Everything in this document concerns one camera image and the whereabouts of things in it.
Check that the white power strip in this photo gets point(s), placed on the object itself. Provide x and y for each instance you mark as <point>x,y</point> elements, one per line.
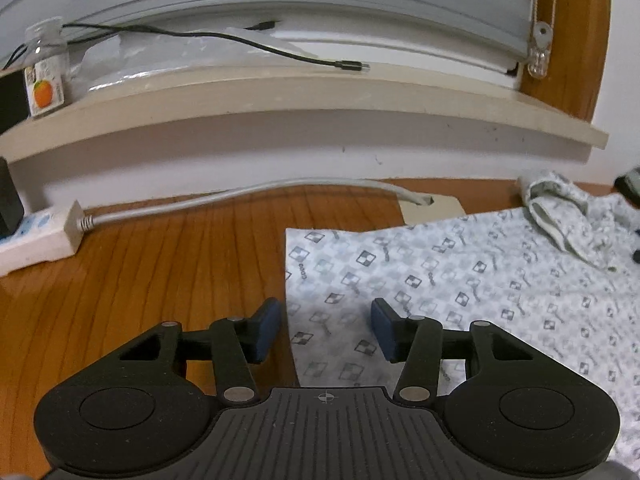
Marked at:
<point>40,240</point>

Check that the black power adapter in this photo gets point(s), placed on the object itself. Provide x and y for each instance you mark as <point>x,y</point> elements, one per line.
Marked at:
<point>9,200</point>

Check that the plastic bottle orange label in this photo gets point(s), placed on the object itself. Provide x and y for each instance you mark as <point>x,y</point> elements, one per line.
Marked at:
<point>46,80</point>

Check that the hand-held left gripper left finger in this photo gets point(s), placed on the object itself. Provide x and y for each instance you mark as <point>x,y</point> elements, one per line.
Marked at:
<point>267,327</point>

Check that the white patterned shirt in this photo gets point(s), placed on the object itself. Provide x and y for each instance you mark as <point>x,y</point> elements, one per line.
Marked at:
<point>475,280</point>

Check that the wooden window frame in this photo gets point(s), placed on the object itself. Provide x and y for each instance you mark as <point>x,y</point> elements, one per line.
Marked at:
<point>575,35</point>

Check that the clear plastic bag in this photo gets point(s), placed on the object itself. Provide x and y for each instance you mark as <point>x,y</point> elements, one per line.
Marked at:
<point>175,57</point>

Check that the grey printed sweatshirt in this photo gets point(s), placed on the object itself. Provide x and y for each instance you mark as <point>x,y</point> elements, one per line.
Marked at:
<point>631,182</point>

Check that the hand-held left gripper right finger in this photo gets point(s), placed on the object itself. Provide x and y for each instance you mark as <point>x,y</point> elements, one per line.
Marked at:
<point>382,327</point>

